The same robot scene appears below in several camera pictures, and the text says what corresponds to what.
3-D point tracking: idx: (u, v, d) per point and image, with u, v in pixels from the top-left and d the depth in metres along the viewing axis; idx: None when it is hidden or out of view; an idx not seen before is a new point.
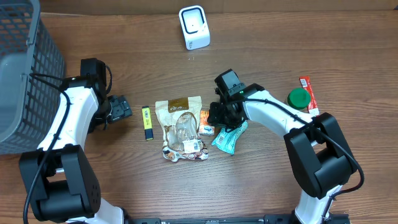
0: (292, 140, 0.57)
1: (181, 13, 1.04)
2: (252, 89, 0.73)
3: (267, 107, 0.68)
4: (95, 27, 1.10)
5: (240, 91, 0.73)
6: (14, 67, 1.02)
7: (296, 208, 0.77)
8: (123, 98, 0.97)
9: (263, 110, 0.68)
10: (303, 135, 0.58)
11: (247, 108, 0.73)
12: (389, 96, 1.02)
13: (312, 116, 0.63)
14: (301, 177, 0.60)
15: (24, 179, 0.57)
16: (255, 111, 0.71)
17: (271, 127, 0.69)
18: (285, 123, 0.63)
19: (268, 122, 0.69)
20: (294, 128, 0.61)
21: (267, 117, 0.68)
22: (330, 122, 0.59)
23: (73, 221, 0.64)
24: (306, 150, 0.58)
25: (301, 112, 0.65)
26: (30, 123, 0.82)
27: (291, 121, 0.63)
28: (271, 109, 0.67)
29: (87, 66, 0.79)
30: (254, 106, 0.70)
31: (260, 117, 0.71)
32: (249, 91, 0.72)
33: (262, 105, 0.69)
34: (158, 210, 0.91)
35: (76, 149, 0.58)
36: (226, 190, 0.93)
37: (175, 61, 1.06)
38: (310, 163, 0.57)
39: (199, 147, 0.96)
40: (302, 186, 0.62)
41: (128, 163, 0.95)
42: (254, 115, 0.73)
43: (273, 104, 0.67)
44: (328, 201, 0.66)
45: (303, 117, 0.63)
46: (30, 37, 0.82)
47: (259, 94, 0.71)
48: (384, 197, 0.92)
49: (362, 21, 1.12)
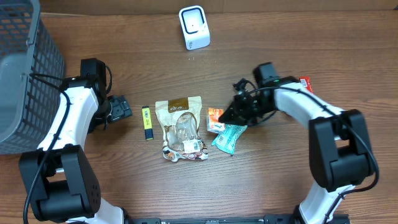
0: (316, 126, 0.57)
1: (181, 13, 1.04)
2: (289, 79, 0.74)
3: (298, 96, 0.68)
4: (95, 27, 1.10)
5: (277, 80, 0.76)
6: (14, 67, 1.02)
7: (302, 203, 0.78)
8: (123, 98, 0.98)
9: (294, 99, 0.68)
10: (329, 124, 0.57)
11: (278, 98, 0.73)
12: (389, 96, 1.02)
13: (341, 110, 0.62)
14: (316, 166, 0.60)
15: (24, 179, 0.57)
16: (286, 101, 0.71)
17: (299, 117, 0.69)
18: (313, 111, 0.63)
19: (296, 111, 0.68)
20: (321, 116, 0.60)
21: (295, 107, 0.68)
22: (359, 117, 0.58)
23: (73, 221, 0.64)
24: (327, 139, 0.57)
25: (331, 106, 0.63)
26: (30, 123, 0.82)
27: (319, 111, 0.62)
28: (301, 98, 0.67)
29: (87, 66, 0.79)
30: (285, 94, 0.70)
31: (290, 108, 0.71)
32: (283, 81, 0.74)
33: (294, 94, 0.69)
34: (158, 210, 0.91)
35: (76, 149, 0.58)
36: (226, 190, 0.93)
37: (175, 61, 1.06)
38: (327, 153, 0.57)
39: (199, 147, 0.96)
40: (314, 177, 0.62)
41: (128, 163, 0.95)
42: (284, 105, 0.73)
43: (305, 95, 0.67)
44: (335, 200, 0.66)
45: (333, 109, 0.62)
46: (30, 37, 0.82)
47: (293, 84, 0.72)
48: (384, 197, 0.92)
49: (362, 21, 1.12)
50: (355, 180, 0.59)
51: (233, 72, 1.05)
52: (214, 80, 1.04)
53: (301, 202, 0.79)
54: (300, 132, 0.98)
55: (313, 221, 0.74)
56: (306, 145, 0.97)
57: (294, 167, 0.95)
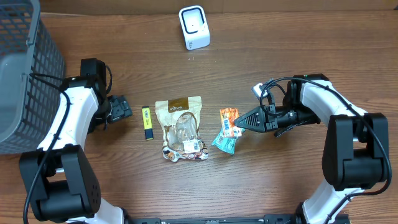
0: (337, 121, 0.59)
1: (181, 13, 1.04)
2: (318, 78, 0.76)
3: (324, 93, 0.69)
4: (95, 27, 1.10)
5: (305, 76, 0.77)
6: (13, 67, 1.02)
7: (306, 201, 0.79)
8: (123, 98, 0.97)
9: (319, 94, 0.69)
10: (350, 122, 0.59)
11: (304, 92, 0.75)
12: (389, 96, 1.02)
13: (365, 112, 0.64)
14: (329, 162, 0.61)
15: (24, 178, 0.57)
16: (311, 96, 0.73)
17: (321, 112, 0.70)
18: (336, 109, 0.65)
19: (320, 107, 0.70)
20: (342, 115, 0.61)
21: (320, 103, 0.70)
22: (381, 120, 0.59)
23: (73, 221, 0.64)
24: (344, 137, 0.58)
25: (354, 107, 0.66)
26: (30, 123, 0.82)
27: (343, 109, 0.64)
28: (328, 94, 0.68)
29: (87, 66, 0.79)
30: (312, 89, 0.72)
31: (313, 103, 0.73)
32: (313, 77, 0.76)
33: (321, 90, 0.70)
34: (158, 210, 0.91)
35: (76, 149, 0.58)
36: (226, 190, 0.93)
37: (175, 61, 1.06)
38: (342, 150, 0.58)
39: (199, 147, 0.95)
40: (325, 175, 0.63)
41: (128, 163, 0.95)
42: (308, 100, 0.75)
43: (333, 93, 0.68)
44: (341, 201, 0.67)
45: (356, 109, 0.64)
46: (30, 36, 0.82)
47: (322, 82, 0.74)
48: (384, 197, 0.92)
49: (362, 21, 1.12)
50: (366, 183, 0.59)
51: (233, 72, 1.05)
52: (214, 80, 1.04)
53: (305, 200, 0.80)
54: (300, 132, 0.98)
55: (314, 219, 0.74)
56: (306, 145, 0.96)
57: (294, 167, 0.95)
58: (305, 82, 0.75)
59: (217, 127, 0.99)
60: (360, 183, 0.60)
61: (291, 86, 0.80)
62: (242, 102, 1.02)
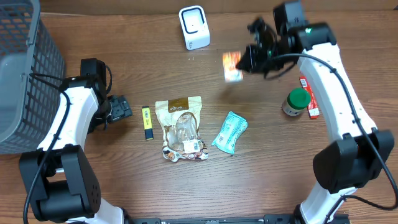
0: (341, 152, 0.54)
1: (181, 13, 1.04)
2: (324, 35, 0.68)
3: (328, 78, 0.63)
4: (95, 27, 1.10)
5: (307, 30, 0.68)
6: (13, 67, 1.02)
7: (303, 203, 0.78)
8: (123, 98, 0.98)
9: (323, 80, 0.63)
10: (354, 144, 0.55)
11: (302, 63, 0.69)
12: (389, 96, 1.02)
13: (374, 125, 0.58)
14: (324, 168, 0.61)
15: (24, 179, 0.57)
16: (310, 70, 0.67)
17: (318, 96, 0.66)
18: (340, 115, 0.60)
19: (319, 91, 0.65)
20: (349, 134, 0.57)
21: (321, 88, 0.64)
22: (387, 138, 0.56)
23: (73, 221, 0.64)
24: (346, 164, 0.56)
25: (362, 114, 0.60)
26: (30, 123, 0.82)
27: (349, 119, 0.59)
28: (333, 82, 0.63)
29: (87, 66, 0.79)
30: (314, 67, 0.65)
31: (312, 79, 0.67)
32: (314, 28, 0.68)
33: (327, 73, 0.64)
34: (158, 210, 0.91)
35: (76, 150, 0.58)
36: (226, 190, 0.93)
37: (175, 61, 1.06)
38: (342, 168, 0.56)
39: (199, 147, 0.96)
40: (319, 175, 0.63)
41: (128, 163, 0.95)
42: (306, 71, 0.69)
43: (338, 79, 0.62)
44: (336, 201, 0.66)
45: (364, 124, 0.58)
46: (30, 36, 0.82)
47: (329, 50, 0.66)
48: (384, 197, 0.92)
49: (362, 21, 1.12)
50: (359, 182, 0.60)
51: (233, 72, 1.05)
52: (214, 80, 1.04)
53: (301, 202, 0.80)
54: (300, 132, 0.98)
55: (313, 221, 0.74)
56: (305, 145, 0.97)
57: (294, 167, 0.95)
58: (306, 50, 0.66)
59: (217, 127, 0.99)
60: (354, 183, 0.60)
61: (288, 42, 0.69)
62: (243, 102, 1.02)
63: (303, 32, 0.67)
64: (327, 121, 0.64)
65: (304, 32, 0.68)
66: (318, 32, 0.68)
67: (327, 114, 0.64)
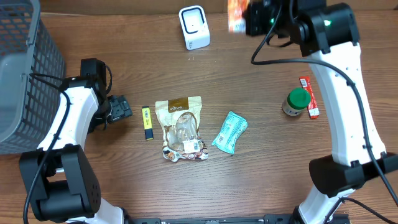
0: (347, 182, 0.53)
1: (181, 13, 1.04)
2: (346, 27, 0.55)
3: (344, 92, 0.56)
4: (95, 27, 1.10)
5: (327, 22, 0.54)
6: (13, 68, 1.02)
7: (302, 205, 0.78)
8: (123, 98, 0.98)
9: (337, 94, 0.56)
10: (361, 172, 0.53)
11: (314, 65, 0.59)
12: (389, 96, 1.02)
13: (383, 149, 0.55)
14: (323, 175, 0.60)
15: (24, 178, 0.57)
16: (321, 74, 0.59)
17: (328, 104, 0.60)
18: (350, 137, 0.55)
19: (331, 101, 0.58)
20: (357, 163, 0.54)
21: (334, 102, 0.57)
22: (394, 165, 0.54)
23: (73, 221, 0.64)
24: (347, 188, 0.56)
25: (374, 135, 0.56)
26: (30, 123, 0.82)
27: (359, 144, 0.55)
28: (349, 98, 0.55)
29: (87, 66, 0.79)
30: (328, 76, 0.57)
31: (324, 86, 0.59)
32: (333, 15, 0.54)
33: (342, 87, 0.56)
34: (158, 210, 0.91)
35: (76, 149, 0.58)
36: (226, 190, 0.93)
37: (175, 61, 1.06)
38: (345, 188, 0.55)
39: (199, 147, 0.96)
40: (316, 177, 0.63)
41: (128, 163, 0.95)
42: (316, 73, 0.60)
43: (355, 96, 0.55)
44: (335, 203, 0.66)
45: (374, 150, 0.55)
46: (30, 36, 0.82)
47: (349, 53, 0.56)
48: (384, 197, 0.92)
49: (362, 21, 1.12)
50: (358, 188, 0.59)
51: (233, 72, 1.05)
52: (214, 80, 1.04)
53: (300, 205, 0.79)
54: (300, 132, 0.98)
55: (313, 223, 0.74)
56: (305, 145, 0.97)
57: (294, 167, 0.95)
58: (324, 52, 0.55)
59: (217, 127, 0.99)
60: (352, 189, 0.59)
61: (300, 32, 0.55)
62: (243, 102, 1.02)
63: (319, 21, 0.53)
64: (334, 132, 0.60)
65: (321, 22, 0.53)
66: (338, 23, 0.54)
67: (335, 125, 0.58)
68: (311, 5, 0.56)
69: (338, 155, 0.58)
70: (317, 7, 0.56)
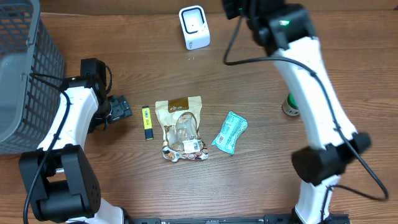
0: (323, 162, 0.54)
1: (181, 13, 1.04)
2: (301, 25, 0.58)
3: (308, 82, 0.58)
4: (95, 27, 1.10)
5: (284, 22, 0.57)
6: (13, 68, 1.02)
7: (297, 204, 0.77)
8: (123, 98, 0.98)
9: (303, 84, 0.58)
10: (334, 151, 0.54)
11: (278, 62, 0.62)
12: (389, 96, 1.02)
13: (354, 129, 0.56)
14: (301, 164, 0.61)
15: (24, 178, 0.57)
16: (287, 70, 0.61)
17: (297, 98, 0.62)
18: (321, 124, 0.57)
19: (298, 94, 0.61)
20: (331, 145, 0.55)
21: (301, 94, 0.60)
22: (365, 140, 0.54)
23: (73, 221, 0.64)
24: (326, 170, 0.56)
25: (342, 116, 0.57)
26: (30, 123, 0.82)
27: (331, 128, 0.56)
28: (312, 87, 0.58)
29: (87, 66, 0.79)
30: (293, 70, 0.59)
31: (290, 79, 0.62)
32: (291, 17, 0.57)
33: (307, 76, 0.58)
34: (158, 210, 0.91)
35: (76, 149, 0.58)
36: (226, 190, 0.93)
37: (175, 61, 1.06)
38: (324, 172, 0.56)
39: (199, 147, 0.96)
40: (297, 168, 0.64)
41: (128, 163, 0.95)
42: (282, 70, 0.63)
43: (319, 84, 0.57)
44: (326, 194, 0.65)
45: (344, 130, 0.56)
46: (30, 36, 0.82)
47: (308, 47, 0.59)
48: (384, 197, 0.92)
49: (362, 21, 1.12)
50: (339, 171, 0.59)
51: (233, 72, 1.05)
52: (214, 80, 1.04)
53: (296, 205, 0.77)
54: (300, 132, 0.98)
55: (309, 219, 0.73)
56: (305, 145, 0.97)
57: None
58: (283, 50, 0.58)
59: (217, 127, 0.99)
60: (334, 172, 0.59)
61: (260, 34, 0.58)
62: (243, 102, 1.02)
63: (277, 24, 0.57)
64: (306, 122, 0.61)
65: (278, 23, 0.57)
66: (295, 23, 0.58)
67: (307, 117, 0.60)
68: (271, 4, 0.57)
69: (313, 142, 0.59)
70: (274, 7, 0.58)
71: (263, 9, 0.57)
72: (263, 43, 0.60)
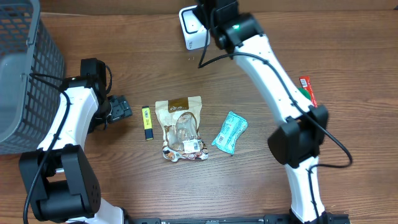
0: (286, 132, 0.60)
1: (181, 13, 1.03)
2: (251, 28, 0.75)
3: (263, 69, 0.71)
4: (95, 27, 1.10)
5: (236, 27, 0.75)
6: (13, 68, 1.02)
7: (292, 203, 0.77)
8: (123, 98, 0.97)
9: (259, 71, 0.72)
10: (295, 124, 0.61)
11: (239, 60, 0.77)
12: (389, 96, 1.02)
13: (309, 104, 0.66)
14: (275, 147, 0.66)
15: (24, 178, 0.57)
16: (247, 65, 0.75)
17: (260, 88, 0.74)
18: (280, 102, 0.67)
19: (259, 84, 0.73)
20: (290, 116, 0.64)
21: (260, 83, 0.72)
22: (322, 111, 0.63)
23: (73, 221, 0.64)
24: (294, 142, 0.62)
25: (298, 94, 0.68)
26: (30, 123, 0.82)
27: (289, 104, 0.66)
28: (267, 73, 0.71)
29: (87, 66, 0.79)
30: (249, 61, 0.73)
31: (252, 72, 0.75)
32: (242, 24, 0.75)
33: (262, 65, 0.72)
34: (158, 210, 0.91)
35: (76, 149, 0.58)
36: (226, 190, 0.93)
37: (175, 61, 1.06)
38: (291, 144, 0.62)
39: (199, 147, 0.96)
40: (275, 154, 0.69)
41: (128, 163, 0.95)
42: (244, 66, 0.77)
43: (271, 68, 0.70)
44: (308, 176, 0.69)
45: (300, 105, 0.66)
46: (30, 36, 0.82)
47: (258, 43, 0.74)
48: (384, 197, 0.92)
49: (362, 21, 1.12)
50: (313, 150, 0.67)
51: (232, 72, 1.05)
52: (214, 80, 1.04)
53: (292, 205, 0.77)
54: None
55: (302, 210, 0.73)
56: None
57: None
58: (239, 46, 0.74)
59: (217, 127, 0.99)
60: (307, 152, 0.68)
61: (221, 41, 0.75)
62: (243, 102, 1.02)
63: (231, 31, 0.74)
64: (270, 107, 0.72)
65: (232, 30, 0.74)
66: (244, 27, 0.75)
67: (270, 102, 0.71)
68: (226, 14, 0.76)
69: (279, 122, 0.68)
70: (229, 18, 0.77)
71: (221, 20, 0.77)
72: (224, 47, 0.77)
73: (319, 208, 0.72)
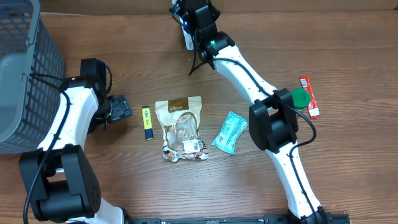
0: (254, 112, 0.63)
1: None
2: (225, 42, 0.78)
3: (235, 68, 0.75)
4: (96, 27, 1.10)
5: (212, 42, 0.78)
6: (13, 67, 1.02)
7: (290, 201, 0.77)
8: (123, 98, 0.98)
9: (232, 70, 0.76)
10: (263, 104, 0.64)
11: (217, 65, 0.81)
12: (389, 96, 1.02)
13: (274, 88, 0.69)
14: (254, 131, 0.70)
15: (25, 179, 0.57)
16: (223, 68, 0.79)
17: (236, 86, 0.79)
18: (250, 91, 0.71)
19: (235, 82, 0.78)
20: (257, 100, 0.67)
21: (235, 81, 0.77)
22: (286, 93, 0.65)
23: (73, 221, 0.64)
24: (265, 124, 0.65)
25: (265, 82, 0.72)
26: (30, 123, 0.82)
27: (256, 91, 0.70)
28: (238, 71, 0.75)
29: (87, 67, 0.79)
30: (222, 64, 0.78)
31: (227, 73, 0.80)
32: (219, 40, 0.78)
33: (232, 65, 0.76)
34: (158, 210, 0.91)
35: (76, 150, 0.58)
36: (226, 190, 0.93)
37: (175, 61, 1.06)
38: (262, 124, 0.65)
39: (199, 147, 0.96)
40: (255, 140, 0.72)
41: (128, 163, 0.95)
42: (222, 69, 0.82)
43: (241, 66, 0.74)
44: (291, 165, 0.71)
45: (267, 90, 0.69)
46: (30, 36, 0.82)
47: (230, 50, 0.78)
48: (384, 197, 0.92)
49: (362, 21, 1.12)
50: (290, 135, 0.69)
51: None
52: (214, 80, 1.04)
53: (291, 205, 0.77)
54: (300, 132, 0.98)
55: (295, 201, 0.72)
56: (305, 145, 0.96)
57: None
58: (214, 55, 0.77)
59: (217, 127, 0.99)
60: (285, 137, 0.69)
61: (202, 55, 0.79)
62: (242, 102, 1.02)
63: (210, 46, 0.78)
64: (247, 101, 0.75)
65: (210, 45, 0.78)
66: (220, 43, 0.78)
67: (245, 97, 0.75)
68: (207, 33, 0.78)
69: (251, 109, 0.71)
70: (210, 35, 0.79)
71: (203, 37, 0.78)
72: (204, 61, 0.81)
73: (314, 204, 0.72)
